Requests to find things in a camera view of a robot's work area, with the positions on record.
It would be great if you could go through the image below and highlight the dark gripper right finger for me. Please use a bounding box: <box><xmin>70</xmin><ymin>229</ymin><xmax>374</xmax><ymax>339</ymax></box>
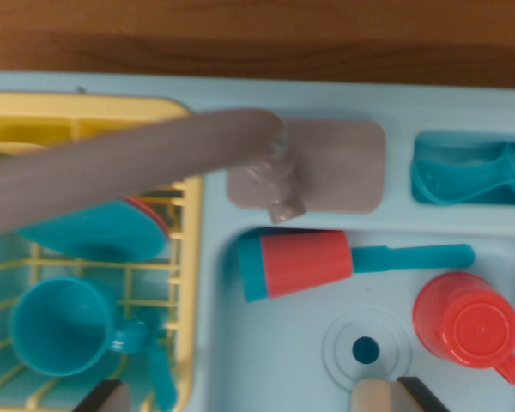
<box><xmin>388</xmin><ymin>376</ymin><xmax>451</xmax><ymax>412</ymax></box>

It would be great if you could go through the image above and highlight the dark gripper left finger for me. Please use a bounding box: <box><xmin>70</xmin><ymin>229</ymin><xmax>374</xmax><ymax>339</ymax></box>
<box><xmin>74</xmin><ymin>379</ymin><xmax>131</xmax><ymax>412</ymax></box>

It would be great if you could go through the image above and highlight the beige detergent bottle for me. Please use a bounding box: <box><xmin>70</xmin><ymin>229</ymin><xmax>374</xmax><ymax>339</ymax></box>
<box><xmin>354</xmin><ymin>377</ymin><xmax>398</xmax><ymax>412</ymax></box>

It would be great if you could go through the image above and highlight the light blue toy sink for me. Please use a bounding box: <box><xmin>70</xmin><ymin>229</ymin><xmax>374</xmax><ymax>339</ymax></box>
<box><xmin>0</xmin><ymin>70</ymin><xmax>515</xmax><ymax>412</ymax></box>

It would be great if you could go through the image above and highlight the teal toy utensil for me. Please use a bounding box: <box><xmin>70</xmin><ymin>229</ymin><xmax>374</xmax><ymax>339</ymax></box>
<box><xmin>132</xmin><ymin>308</ymin><xmax>177</xmax><ymax>411</ymax></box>

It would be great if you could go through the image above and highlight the teal toy cup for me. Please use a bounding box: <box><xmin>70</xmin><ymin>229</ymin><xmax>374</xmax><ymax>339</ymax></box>
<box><xmin>9</xmin><ymin>276</ymin><xmax>149</xmax><ymax>378</ymax></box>

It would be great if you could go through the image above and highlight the red toy cup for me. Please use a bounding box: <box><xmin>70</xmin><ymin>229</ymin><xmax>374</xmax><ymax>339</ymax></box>
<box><xmin>412</xmin><ymin>272</ymin><xmax>515</xmax><ymax>386</ymax></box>

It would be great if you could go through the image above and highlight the teal toy plate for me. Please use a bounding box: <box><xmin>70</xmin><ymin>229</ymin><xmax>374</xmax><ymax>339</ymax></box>
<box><xmin>12</xmin><ymin>199</ymin><xmax>167</xmax><ymax>263</ymax></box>

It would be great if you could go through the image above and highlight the red and teal cup brush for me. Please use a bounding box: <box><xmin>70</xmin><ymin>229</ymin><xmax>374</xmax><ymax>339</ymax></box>
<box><xmin>235</xmin><ymin>230</ymin><xmax>476</xmax><ymax>304</ymax></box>

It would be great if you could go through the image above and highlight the yellow dish rack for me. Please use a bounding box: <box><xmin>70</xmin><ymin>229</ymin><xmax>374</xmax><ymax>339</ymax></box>
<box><xmin>0</xmin><ymin>92</ymin><xmax>203</xmax><ymax>412</ymax></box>

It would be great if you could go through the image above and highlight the red toy plate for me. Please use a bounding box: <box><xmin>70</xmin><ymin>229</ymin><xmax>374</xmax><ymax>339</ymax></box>
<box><xmin>124</xmin><ymin>196</ymin><xmax>172</xmax><ymax>241</ymax></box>

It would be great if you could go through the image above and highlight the teal white-bristled dish brush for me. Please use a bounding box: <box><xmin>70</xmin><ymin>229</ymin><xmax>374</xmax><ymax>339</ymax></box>
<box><xmin>411</xmin><ymin>142</ymin><xmax>515</xmax><ymax>206</ymax></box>

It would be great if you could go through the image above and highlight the grey toy faucet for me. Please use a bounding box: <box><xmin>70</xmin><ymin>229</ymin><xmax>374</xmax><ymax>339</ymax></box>
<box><xmin>0</xmin><ymin>106</ymin><xmax>306</xmax><ymax>239</ymax></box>

